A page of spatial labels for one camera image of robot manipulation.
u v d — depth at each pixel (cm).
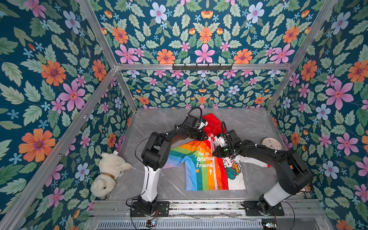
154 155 56
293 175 45
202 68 93
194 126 85
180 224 70
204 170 86
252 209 73
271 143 96
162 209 74
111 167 79
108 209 75
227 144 80
